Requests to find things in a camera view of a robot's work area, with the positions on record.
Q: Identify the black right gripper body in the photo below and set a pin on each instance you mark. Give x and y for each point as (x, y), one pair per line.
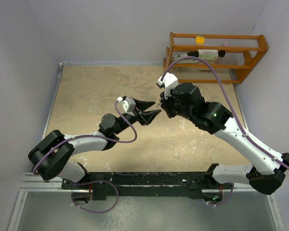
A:
(172, 107)

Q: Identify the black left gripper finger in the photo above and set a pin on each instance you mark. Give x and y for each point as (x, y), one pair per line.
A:
(143, 105)
(148, 116)

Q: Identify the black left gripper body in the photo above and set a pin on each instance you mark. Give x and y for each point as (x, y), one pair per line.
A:
(137, 117)

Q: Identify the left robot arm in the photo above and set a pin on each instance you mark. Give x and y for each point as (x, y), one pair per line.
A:
(50, 157)

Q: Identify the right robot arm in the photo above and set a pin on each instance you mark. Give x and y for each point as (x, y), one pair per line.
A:
(264, 174)

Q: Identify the strip of staples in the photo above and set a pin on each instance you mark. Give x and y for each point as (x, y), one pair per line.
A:
(204, 69)

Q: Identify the wooden rack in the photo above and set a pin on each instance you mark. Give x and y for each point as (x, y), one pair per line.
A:
(243, 53)

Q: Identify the white box with red label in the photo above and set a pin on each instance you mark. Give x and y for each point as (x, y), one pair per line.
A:
(208, 54)

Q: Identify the small black object on rack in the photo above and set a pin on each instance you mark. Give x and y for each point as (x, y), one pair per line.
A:
(221, 53)

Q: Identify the yellow block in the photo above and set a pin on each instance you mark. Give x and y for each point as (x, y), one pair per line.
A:
(199, 40)

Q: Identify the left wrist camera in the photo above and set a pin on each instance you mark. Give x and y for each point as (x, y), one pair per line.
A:
(128, 104)

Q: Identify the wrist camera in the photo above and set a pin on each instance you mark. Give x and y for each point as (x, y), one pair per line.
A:
(128, 104)
(168, 82)

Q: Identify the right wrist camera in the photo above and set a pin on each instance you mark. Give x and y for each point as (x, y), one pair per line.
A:
(168, 82)

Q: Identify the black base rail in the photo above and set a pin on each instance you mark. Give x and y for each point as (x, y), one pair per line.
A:
(194, 185)

